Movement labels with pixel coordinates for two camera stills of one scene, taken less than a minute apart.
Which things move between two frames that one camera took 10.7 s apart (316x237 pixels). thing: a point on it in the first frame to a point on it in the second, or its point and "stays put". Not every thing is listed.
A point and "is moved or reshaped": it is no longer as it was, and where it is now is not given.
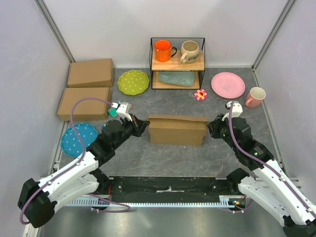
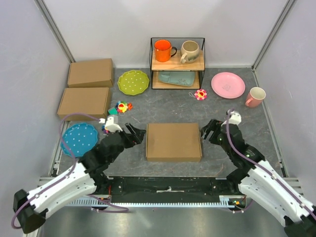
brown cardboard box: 177,129 is moved or reshaped
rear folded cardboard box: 91,73 stays put
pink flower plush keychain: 200,95 stays put
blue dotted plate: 71,143 stays put
